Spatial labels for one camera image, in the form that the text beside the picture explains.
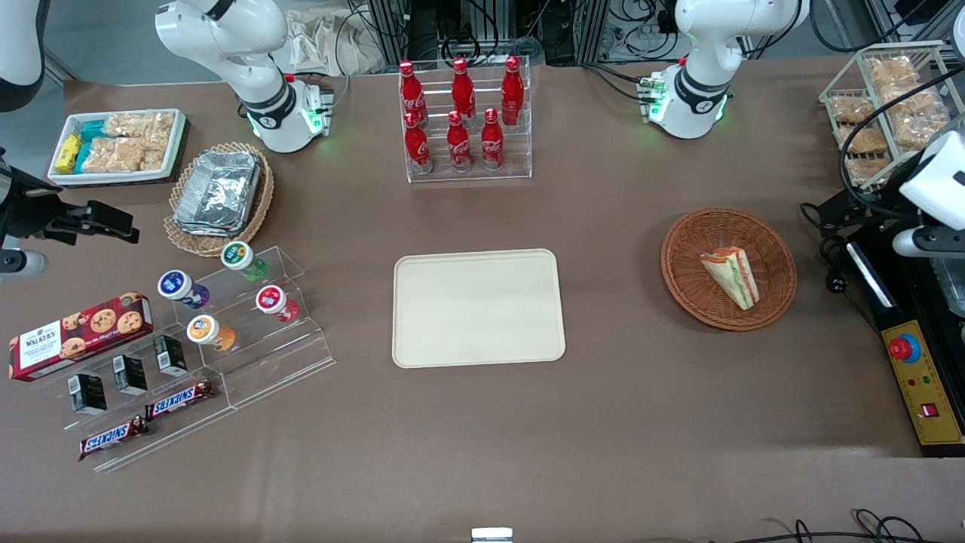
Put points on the triangular sandwich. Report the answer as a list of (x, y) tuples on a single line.
[(731, 275)]

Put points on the red emergency stop button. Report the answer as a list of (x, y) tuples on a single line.
[(903, 349)]

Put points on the light tan wicker basket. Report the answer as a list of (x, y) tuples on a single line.
[(260, 204)]

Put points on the aluminium frame equipment rack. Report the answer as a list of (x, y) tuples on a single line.
[(490, 30)]

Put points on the red cola bottle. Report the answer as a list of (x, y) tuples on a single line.
[(491, 143), (457, 147), (411, 94), (512, 90), (463, 90), (417, 147)]

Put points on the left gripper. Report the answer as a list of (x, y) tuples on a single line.
[(877, 206)]

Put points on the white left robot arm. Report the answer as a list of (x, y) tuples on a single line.
[(701, 68)]

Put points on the small black carton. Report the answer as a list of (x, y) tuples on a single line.
[(130, 375), (88, 394), (170, 356)]

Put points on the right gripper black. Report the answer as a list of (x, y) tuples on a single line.
[(22, 205)]

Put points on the purple lidded jar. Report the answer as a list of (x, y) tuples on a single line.
[(177, 286)]

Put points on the stacked aluminium foil containers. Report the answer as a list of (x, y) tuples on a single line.
[(219, 192)]

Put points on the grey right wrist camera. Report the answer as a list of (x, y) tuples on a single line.
[(22, 262)]

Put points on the red lidded jar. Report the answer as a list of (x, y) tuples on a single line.
[(271, 300)]

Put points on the yellow snack packet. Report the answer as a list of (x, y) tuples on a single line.
[(68, 153)]

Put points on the orange lidded jar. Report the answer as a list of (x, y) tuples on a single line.
[(205, 330)]

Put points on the clear acrylic jar step stand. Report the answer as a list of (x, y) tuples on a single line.
[(294, 354)]

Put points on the crumpled white cloth bag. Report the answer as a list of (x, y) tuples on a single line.
[(324, 41)]

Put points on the Snickers chocolate bar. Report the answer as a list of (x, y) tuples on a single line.
[(179, 400), (113, 437)]

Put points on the red Walkers cookie box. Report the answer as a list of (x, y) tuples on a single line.
[(75, 335)]

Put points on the black box appliance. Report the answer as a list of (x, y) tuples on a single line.
[(905, 302)]

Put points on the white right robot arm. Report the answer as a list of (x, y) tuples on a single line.
[(256, 45)]

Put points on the small white grey device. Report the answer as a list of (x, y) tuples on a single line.
[(491, 535)]

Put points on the white rectangular snack tray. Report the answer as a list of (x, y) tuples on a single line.
[(177, 151)]

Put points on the clear bagged fried snack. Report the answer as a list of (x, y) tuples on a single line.
[(863, 139), (889, 70), (908, 99), (853, 109), (920, 132), (867, 170)]

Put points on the steel pan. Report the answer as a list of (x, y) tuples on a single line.
[(954, 286)]

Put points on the beige plastic tray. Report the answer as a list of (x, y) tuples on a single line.
[(479, 309)]

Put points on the clear rice cracker packet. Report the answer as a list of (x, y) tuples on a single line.
[(157, 153), (139, 124), (113, 154)]

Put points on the yellow emergency stop control box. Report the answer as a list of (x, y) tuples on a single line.
[(931, 392)]

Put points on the green lidded jar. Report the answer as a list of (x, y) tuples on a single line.
[(240, 257)]

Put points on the clear acrylic snack step stand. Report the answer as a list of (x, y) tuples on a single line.
[(196, 430)]

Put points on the teal snack packet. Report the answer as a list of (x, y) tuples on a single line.
[(92, 130), (83, 157)]

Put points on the brown wicker basket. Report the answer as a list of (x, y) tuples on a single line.
[(769, 249)]

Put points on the clear acrylic bottle rack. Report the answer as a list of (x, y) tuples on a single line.
[(520, 151)]

